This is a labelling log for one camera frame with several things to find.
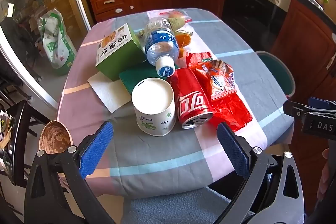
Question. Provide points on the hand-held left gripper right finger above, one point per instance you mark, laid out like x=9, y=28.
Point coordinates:
x=233, y=150

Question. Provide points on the red plastic wrapper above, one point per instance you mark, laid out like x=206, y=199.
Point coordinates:
x=231, y=111

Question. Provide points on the red soda can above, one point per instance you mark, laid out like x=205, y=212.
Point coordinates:
x=189, y=98

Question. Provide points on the orange biscuit packet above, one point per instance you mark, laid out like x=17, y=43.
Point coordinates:
x=218, y=79

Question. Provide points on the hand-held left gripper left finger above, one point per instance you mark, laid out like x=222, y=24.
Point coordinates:
x=95, y=150

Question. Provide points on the teal trash bin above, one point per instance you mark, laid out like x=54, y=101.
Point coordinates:
x=275, y=69

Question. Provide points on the green scouring sponge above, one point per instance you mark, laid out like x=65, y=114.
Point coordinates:
x=136, y=74

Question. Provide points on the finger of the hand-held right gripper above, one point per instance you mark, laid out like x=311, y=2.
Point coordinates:
x=319, y=102
x=292, y=108

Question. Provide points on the wooden stool seat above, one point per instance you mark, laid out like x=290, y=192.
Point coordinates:
x=55, y=137

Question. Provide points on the green cardboard box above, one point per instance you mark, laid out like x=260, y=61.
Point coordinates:
x=123, y=64

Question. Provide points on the black chair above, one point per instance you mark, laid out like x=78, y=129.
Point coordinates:
x=18, y=134

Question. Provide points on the dried leaf bundle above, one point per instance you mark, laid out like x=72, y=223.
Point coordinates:
x=177, y=22

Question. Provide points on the red and white packet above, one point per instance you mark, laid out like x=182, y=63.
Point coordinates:
x=174, y=15

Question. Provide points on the white paper towel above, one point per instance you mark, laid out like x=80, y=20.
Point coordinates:
x=110, y=94

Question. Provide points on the person's right hand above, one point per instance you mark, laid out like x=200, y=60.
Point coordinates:
x=328, y=174

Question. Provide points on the grey seat cushion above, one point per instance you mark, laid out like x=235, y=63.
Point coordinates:
x=183, y=208

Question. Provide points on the white paper cup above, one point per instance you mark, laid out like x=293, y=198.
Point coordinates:
x=152, y=98

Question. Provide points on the green and white sack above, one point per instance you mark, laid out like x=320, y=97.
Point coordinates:
x=56, y=50

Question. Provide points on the clear plastic bottle blue label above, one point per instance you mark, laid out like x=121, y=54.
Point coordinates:
x=161, y=48

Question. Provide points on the black built-in oven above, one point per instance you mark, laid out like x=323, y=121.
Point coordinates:
x=249, y=11

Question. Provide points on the orange peel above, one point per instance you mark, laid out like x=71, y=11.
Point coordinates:
x=182, y=53
x=182, y=40

